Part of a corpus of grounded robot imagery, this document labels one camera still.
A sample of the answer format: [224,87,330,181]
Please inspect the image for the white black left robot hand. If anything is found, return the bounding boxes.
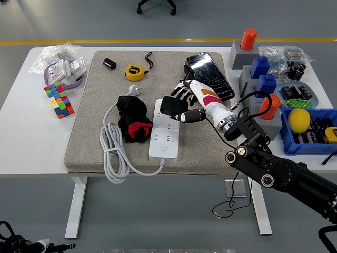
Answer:
[36,238,76,253]

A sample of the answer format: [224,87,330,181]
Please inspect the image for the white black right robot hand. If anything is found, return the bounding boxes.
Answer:
[170,80,236,127]

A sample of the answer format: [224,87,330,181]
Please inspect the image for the black power adapter plug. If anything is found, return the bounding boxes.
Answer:
[160,96,189,120]

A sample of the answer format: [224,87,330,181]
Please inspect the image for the white power strip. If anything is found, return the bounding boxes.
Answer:
[148,99,181,161]

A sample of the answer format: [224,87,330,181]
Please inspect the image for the thin black adapter cord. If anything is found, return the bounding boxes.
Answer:
[204,117,254,219]

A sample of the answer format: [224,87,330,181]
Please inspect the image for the grey plastic block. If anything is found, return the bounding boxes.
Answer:
[249,99,283,142]
[241,81,264,106]
[239,64,255,87]
[229,40,260,71]

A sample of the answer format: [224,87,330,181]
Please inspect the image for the black phone holder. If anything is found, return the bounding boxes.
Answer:
[183,64,194,82]

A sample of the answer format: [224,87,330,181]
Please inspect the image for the white table leg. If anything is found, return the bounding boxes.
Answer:
[64,176,88,239]
[247,176,273,236]

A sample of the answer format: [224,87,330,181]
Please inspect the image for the blue plastic block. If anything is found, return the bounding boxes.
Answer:
[255,74,277,98]
[250,56,271,79]

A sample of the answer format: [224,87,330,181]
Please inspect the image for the orange cylinder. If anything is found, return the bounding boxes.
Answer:
[240,28,258,51]
[257,94,282,121]

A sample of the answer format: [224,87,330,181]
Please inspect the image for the clear bag of blue parts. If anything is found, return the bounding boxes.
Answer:
[257,46,290,80]

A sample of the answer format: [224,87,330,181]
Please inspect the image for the black capacitors pile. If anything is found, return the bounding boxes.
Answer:
[280,84,313,101]
[293,118,335,144]

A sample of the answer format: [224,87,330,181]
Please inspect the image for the black cloth with red patch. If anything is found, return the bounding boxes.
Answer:
[117,95,153,143]

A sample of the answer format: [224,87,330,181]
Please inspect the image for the green plastic pieces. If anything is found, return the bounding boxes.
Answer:
[284,98,313,109]

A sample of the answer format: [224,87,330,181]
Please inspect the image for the yellow lemon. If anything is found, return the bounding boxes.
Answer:
[288,108,311,134]

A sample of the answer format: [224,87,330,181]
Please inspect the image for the metal floor plate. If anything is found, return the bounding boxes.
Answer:
[224,178,248,198]

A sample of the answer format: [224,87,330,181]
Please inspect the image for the yellow tape measure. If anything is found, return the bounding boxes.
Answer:
[324,126,337,144]
[124,51,153,81]

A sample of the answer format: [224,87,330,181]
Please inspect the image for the bag of black capacitors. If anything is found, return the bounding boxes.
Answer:
[286,60,308,81]

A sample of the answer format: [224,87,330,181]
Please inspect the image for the clear bag of metal parts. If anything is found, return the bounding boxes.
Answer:
[283,46,316,64]

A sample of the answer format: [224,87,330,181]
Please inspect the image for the blue plastic bin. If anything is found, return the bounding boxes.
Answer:
[279,107,337,156]

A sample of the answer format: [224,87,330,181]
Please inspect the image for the light blue plate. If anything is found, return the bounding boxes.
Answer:
[273,80,320,109]

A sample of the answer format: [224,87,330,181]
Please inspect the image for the dark brown cylinder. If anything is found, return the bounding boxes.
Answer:
[102,57,117,71]

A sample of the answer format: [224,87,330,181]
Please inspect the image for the grey-brown fabric mat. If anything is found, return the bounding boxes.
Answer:
[63,50,242,176]

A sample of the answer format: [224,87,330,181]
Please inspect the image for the black office chair base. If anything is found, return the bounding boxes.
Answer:
[136,0,176,16]

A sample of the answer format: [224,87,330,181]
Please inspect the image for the purple band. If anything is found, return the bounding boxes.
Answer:
[43,64,87,91]

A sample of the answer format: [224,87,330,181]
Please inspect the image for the white socket module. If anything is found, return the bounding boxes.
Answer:
[46,59,71,82]
[68,56,87,77]

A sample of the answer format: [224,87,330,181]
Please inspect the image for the multicolour puzzle cube block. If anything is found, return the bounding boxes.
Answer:
[43,81,75,120]

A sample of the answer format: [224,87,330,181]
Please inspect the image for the clear bag of white parts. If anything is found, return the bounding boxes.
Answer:
[28,43,82,76]

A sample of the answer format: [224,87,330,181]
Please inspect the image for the white power strip cable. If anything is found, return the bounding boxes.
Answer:
[100,84,166,184]

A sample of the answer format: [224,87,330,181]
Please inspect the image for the black blue strap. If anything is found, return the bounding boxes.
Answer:
[321,152,337,166]

